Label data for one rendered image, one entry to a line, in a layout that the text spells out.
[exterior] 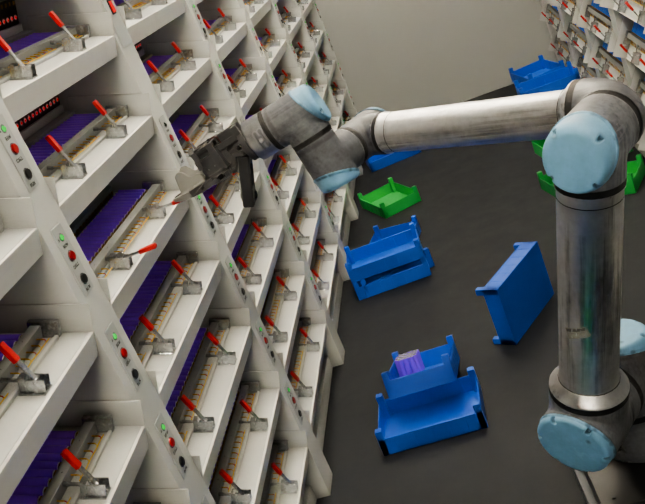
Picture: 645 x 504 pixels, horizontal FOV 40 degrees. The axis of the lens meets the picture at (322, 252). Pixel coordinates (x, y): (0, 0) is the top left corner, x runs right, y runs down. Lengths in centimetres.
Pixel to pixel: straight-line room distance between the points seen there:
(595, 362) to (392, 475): 91
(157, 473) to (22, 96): 68
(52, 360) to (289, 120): 69
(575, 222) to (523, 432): 101
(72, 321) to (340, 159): 64
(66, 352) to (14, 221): 22
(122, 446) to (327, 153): 70
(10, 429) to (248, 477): 84
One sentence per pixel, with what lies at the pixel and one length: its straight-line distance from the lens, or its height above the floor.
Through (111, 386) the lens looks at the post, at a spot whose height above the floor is 83.
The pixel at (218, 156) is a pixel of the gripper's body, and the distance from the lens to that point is 182.
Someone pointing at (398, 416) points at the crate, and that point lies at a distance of 264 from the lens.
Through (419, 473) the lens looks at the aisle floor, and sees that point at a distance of 240.
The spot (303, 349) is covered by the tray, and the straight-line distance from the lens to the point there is 282.
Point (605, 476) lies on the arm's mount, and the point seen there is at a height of 13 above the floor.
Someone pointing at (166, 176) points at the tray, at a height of 98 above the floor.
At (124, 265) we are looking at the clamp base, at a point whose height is 94.
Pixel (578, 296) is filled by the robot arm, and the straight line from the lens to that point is 159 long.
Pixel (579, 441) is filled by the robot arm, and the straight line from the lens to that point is 177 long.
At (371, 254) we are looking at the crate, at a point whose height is 9.
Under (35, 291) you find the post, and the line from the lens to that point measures 147.
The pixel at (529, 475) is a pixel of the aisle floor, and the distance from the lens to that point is 227.
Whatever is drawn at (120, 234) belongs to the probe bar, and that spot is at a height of 97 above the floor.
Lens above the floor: 139
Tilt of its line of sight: 20 degrees down
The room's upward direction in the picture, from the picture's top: 23 degrees counter-clockwise
